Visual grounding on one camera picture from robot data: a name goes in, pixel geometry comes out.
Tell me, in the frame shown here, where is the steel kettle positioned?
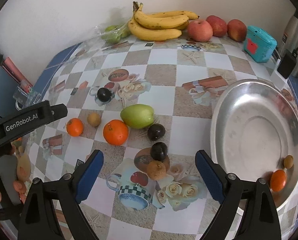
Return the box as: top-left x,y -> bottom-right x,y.
278,10 -> 298,77

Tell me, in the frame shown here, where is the bunch of yellow bananas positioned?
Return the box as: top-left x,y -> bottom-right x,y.
128,1 -> 199,42

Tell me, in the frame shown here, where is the longan in bowl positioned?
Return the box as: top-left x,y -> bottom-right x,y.
283,155 -> 294,169

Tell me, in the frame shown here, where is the pink red apple front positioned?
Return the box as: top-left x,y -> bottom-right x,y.
187,20 -> 213,42

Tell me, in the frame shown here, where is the printed checkered tablecloth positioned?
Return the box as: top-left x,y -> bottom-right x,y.
0,33 -> 298,240

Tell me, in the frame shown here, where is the tangerine in bowl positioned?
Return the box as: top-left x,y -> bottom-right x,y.
270,170 -> 287,192

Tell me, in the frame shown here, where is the green mango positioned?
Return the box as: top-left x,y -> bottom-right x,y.
120,104 -> 154,129

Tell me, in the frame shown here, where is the large orange tangerine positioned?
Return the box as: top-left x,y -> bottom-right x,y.
103,119 -> 129,146

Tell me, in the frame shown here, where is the dark red apple middle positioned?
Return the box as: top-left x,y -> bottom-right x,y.
206,15 -> 227,37

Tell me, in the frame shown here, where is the small orange tangerine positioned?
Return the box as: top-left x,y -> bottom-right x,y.
66,118 -> 84,137

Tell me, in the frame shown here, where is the bag of green fruits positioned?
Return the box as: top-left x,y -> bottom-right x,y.
93,22 -> 131,44

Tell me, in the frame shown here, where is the dark plum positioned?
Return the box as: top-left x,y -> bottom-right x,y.
147,124 -> 166,141
97,87 -> 112,103
150,142 -> 168,161

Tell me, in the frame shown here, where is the pink red box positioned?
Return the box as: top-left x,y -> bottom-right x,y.
2,57 -> 33,87

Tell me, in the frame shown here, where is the person's left hand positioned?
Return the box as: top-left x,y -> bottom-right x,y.
0,143 -> 27,204

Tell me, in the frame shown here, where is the stainless steel bowl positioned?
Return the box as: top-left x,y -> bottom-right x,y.
210,79 -> 298,210

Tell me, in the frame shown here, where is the red apple right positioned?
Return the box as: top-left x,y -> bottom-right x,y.
227,19 -> 247,42

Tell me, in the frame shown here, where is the black power adapter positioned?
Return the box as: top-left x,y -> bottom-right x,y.
277,50 -> 297,79

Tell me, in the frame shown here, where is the teal toy box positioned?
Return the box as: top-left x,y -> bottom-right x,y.
243,25 -> 277,63

